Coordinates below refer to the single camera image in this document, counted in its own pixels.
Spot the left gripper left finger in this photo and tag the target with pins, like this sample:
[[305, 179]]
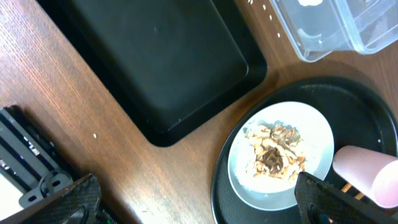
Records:
[[76, 203]]

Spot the white paper napkin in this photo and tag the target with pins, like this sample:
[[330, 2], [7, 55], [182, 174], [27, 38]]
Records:
[[306, 3]]

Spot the clear plastic waste bin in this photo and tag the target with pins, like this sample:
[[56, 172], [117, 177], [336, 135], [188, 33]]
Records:
[[362, 26]]

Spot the pink cup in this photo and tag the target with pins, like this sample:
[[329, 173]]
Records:
[[372, 173]]

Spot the black rectangular tray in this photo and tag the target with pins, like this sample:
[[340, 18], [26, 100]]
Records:
[[171, 64]]

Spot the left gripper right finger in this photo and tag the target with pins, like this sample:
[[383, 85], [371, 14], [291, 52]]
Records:
[[319, 202]]

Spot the grey plate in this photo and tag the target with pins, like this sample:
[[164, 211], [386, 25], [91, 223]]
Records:
[[317, 142]]

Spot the food scraps pile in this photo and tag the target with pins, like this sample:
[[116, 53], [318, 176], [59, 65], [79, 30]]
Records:
[[275, 153]]

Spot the round black serving tray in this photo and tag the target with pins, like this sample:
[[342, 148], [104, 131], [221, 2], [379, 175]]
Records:
[[356, 114]]

